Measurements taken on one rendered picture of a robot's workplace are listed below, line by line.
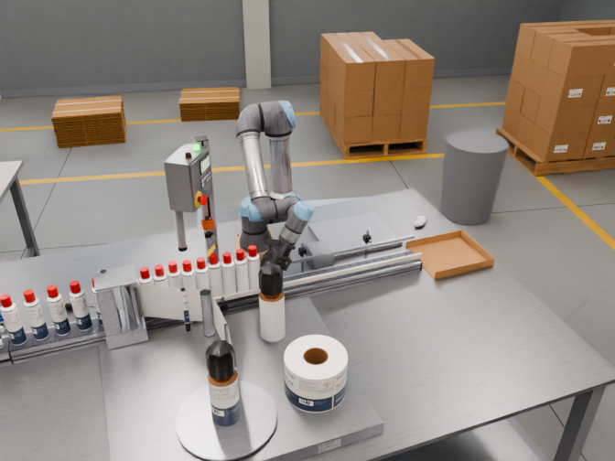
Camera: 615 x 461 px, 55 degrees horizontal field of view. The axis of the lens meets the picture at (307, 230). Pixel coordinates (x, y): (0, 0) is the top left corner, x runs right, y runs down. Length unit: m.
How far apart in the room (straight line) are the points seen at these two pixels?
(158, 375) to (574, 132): 4.37
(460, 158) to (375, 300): 2.17
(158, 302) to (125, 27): 5.57
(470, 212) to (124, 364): 3.12
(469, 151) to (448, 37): 3.82
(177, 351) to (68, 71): 5.89
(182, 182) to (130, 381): 0.69
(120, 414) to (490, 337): 1.34
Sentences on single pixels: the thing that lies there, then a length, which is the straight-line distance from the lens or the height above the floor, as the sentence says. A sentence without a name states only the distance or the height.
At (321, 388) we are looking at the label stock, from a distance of 1.85.
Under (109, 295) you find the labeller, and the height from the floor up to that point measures 1.11.
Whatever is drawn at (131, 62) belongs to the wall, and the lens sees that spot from 7.58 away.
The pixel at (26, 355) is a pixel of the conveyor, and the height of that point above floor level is 0.86.
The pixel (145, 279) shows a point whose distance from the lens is 2.24.
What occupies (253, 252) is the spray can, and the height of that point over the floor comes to 1.07.
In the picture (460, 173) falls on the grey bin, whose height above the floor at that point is 0.44.
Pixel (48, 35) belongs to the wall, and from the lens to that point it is 7.66.
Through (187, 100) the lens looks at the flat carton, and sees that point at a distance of 6.63.
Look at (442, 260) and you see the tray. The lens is 2.71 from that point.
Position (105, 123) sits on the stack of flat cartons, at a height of 0.21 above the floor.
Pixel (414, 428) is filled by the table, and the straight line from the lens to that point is 1.98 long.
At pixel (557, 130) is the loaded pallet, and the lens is 5.52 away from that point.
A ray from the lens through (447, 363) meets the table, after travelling 2.21.
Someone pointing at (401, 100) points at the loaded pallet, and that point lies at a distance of 5.59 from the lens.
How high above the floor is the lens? 2.33
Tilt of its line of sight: 32 degrees down
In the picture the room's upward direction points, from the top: straight up
